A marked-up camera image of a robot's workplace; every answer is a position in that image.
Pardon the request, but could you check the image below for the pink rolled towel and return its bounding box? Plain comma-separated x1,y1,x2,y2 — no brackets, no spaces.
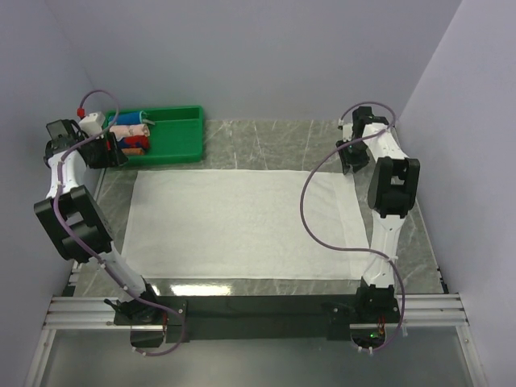
110,124,150,139

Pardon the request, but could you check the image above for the white towel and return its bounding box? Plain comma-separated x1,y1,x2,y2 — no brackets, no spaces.
122,170,368,280

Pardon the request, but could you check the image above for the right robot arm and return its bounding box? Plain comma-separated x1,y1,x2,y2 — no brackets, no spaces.
336,105,420,323

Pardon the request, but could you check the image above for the black base bar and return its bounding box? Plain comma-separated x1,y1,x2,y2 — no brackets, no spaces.
109,294,404,348

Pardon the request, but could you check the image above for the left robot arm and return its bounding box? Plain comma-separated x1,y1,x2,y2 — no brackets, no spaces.
34,119,163,325

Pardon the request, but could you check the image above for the orange rolled towel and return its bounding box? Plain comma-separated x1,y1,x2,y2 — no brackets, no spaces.
122,148,146,156

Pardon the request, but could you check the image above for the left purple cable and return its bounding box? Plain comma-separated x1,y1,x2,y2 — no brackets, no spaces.
52,90,189,358

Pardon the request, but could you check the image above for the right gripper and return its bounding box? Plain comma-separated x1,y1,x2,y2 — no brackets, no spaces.
336,137,370,174

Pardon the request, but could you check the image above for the red blue rolled towel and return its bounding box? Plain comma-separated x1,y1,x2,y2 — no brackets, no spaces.
118,135,151,151

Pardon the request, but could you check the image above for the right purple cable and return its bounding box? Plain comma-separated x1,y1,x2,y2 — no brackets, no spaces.
300,101,407,354

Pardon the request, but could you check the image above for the purple cable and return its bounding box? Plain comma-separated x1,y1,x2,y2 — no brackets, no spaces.
52,90,189,358
300,101,407,354

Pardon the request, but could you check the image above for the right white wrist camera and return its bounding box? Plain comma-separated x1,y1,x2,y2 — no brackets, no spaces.
338,120,353,142

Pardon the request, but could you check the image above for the green plastic tray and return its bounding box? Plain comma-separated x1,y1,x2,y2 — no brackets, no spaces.
106,106,204,167

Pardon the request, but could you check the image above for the aluminium rail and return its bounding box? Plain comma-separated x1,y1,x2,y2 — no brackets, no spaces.
43,294,469,330

